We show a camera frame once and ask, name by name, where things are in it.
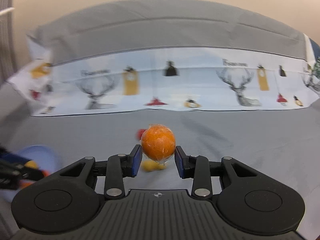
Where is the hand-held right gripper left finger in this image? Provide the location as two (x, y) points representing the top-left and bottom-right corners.
(59, 144), (143, 200)

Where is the grey bedsheet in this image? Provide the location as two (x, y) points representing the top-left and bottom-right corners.
(0, 80), (320, 240)

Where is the small orange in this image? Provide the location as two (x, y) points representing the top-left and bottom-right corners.
(20, 169), (49, 188)

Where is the plastic orange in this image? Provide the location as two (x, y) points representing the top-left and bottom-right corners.
(141, 124), (176, 164)

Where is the grey quilt with deer print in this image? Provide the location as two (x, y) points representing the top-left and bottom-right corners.
(5, 0), (320, 117)

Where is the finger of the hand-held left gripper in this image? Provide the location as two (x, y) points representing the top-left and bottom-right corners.
(0, 164), (48, 190)
(0, 149), (28, 165)

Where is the grey curtain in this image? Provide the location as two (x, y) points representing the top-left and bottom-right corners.
(0, 0), (15, 85)

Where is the blue plate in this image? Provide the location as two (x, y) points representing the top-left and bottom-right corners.
(0, 144), (60, 203)

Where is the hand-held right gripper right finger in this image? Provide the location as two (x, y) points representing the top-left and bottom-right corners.
(176, 145), (263, 200)

